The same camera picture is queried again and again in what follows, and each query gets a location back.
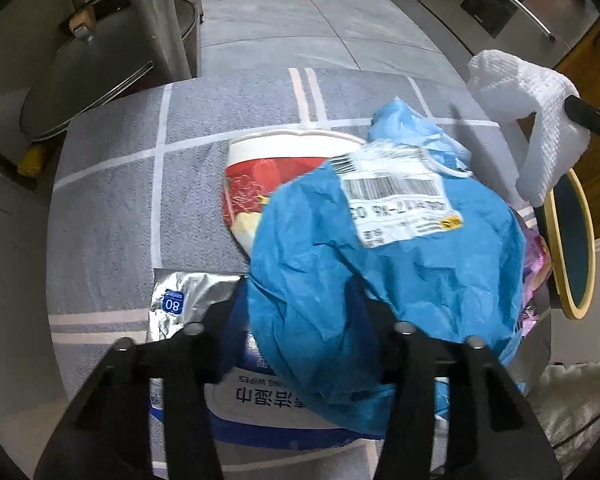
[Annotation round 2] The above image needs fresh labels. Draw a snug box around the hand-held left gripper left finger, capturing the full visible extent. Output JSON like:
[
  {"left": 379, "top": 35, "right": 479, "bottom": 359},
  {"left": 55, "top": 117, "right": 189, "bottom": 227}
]
[{"left": 32, "top": 279, "right": 252, "bottom": 480}]

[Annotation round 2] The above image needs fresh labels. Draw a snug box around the yellow brush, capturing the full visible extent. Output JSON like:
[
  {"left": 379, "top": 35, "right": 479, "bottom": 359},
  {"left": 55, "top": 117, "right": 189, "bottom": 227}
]
[{"left": 17, "top": 142, "right": 48, "bottom": 177}]

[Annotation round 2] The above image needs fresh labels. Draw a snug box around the blue silver wet wipes packet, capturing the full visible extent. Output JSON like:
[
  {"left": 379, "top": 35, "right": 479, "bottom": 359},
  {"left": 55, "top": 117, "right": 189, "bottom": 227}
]
[{"left": 147, "top": 267, "right": 451, "bottom": 480}]

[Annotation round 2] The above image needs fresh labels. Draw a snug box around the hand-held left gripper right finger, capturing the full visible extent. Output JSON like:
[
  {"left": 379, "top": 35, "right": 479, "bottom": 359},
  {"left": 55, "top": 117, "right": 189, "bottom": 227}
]
[{"left": 346, "top": 281, "right": 563, "bottom": 480}]

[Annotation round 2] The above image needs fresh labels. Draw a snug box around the red white instant noodle cup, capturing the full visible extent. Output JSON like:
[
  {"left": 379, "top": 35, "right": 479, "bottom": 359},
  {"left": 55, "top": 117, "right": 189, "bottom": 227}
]
[{"left": 221, "top": 129, "right": 368, "bottom": 261}]

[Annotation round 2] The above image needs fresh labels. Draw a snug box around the white cabinet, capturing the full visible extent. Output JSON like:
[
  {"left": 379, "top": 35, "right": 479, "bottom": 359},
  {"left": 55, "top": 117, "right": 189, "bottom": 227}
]
[{"left": 0, "top": 145, "right": 71, "bottom": 426}]

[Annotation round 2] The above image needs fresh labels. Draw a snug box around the dark pot with lid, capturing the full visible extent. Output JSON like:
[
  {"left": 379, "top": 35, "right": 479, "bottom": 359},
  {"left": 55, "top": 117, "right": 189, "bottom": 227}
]
[{"left": 20, "top": 5, "right": 156, "bottom": 142}]

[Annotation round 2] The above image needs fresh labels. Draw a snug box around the stainless steel appliance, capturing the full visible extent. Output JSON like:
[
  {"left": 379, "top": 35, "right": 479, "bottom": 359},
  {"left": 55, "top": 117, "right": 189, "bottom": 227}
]
[{"left": 420, "top": 0, "right": 600, "bottom": 68}]

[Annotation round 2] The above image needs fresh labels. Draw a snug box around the metal wok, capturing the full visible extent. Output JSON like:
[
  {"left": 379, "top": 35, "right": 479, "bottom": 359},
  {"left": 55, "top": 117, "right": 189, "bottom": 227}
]
[{"left": 172, "top": 0, "right": 202, "bottom": 78}]

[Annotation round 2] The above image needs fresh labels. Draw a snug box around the blue plastic mailer bag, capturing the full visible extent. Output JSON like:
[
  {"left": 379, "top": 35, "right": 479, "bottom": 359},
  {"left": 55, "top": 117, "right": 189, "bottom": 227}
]
[{"left": 247, "top": 97, "right": 528, "bottom": 436}]

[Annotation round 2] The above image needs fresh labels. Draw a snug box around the white fluffy cloth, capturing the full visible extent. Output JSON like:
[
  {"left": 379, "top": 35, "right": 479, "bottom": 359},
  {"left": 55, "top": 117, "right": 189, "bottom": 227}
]
[{"left": 530, "top": 355, "right": 600, "bottom": 466}]

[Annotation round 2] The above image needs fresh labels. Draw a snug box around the person's right hand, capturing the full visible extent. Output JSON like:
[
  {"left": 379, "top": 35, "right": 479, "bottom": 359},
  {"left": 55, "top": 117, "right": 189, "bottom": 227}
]
[{"left": 466, "top": 50, "right": 592, "bottom": 208}]

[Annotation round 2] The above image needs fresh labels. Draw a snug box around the grey checked mat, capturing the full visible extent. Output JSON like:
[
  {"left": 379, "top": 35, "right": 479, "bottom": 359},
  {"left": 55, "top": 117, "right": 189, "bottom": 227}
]
[{"left": 47, "top": 67, "right": 553, "bottom": 480}]

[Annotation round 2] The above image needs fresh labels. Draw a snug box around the pink plastic wrapper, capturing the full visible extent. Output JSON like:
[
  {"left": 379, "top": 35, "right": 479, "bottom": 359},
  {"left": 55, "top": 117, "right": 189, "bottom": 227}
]
[{"left": 517, "top": 210, "right": 553, "bottom": 336}]

